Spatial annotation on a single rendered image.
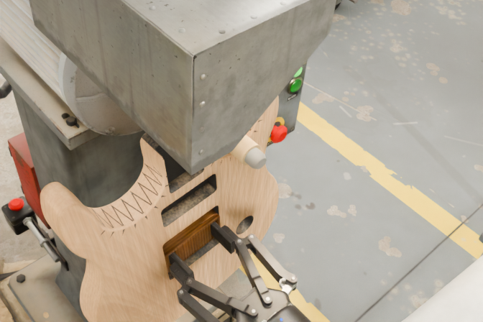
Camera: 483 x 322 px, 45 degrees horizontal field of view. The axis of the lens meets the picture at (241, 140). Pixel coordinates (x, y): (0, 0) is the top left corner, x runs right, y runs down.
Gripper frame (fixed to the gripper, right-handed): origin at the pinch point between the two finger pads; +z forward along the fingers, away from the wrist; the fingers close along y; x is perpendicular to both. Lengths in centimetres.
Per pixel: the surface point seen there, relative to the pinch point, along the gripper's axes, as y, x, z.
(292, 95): 38.3, -8.1, 17.7
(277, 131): 32.5, -12.5, 15.8
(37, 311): -20, -78, 53
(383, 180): 115, -120, 34
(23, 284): -19, -78, 63
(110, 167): 4.5, -18.5, 35.1
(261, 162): 8.7, 15.6, -4.4
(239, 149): 7.7, 16.3, -1.5
